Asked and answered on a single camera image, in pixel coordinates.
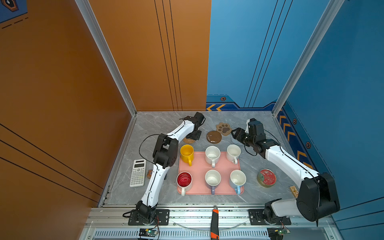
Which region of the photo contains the right green circuit board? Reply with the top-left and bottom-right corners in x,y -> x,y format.
267,229 -> 291,240

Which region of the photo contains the green circuit board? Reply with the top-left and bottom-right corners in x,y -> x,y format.
138,228 -> 160,240
267,229 -> 291,240

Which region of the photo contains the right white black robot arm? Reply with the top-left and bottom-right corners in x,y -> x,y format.
231,118 -> 341,225

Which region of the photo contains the small wooden block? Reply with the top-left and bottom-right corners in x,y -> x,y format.
290,186 -> 299,199

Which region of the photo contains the white mug blue handle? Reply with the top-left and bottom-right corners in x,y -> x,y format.
229,170 -> 247,195

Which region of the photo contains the aluminium front rail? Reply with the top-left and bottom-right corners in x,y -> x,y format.
79,204 -> 343,240

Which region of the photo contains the left green circuit board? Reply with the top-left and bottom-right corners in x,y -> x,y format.
138,228 -> 160,240

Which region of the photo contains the glossy brown round coaster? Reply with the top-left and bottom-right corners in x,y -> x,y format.
206,131 -> 222,144

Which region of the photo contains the cork paw print coaster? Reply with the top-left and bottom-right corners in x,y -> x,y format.
216,123 -> 233,136

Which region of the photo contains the amber spice bottle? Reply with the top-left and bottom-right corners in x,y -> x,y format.
147,170 -> 153,179

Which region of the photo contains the white calculator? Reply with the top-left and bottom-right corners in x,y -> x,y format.
130,159 -> 147,188

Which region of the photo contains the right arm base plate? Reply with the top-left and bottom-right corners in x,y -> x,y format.
248,209 -> 292,226

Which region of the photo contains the pink plastic tray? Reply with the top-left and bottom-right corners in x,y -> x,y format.
176,152 -> 246,196

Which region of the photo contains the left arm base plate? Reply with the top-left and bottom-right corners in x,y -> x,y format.
128,209 -> 170,226

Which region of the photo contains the woven rattan round coaster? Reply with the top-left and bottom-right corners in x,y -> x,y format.
183,138 -> 196,145

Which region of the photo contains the yellow mug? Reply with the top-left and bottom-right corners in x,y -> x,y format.
180,145 -> 194,167

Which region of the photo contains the red round tin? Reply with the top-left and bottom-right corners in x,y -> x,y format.
257,169 -> 277,188

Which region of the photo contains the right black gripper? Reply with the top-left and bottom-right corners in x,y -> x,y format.
230,127 -> 256,148

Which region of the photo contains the orange black handled tool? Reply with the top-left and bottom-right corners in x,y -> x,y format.
210,206 -> 219,240

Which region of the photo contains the red interior mug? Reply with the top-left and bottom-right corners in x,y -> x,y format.
177,172 -> 193,196

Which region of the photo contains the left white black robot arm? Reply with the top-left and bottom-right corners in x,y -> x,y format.
133,112 -> 205,225

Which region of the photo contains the white mug purple handle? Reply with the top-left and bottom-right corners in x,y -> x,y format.
205,170 -> 222,195

